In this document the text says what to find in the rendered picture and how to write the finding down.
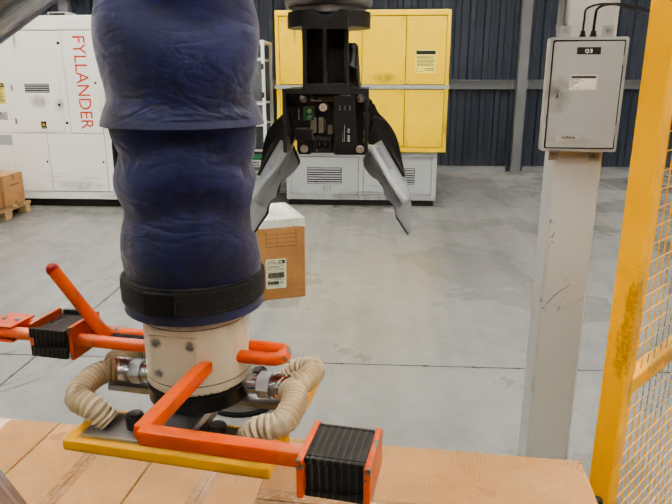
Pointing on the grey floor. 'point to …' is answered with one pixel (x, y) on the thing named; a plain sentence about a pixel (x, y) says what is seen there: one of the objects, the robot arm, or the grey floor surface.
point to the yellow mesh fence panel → (638, 280)
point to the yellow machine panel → (405, 29)
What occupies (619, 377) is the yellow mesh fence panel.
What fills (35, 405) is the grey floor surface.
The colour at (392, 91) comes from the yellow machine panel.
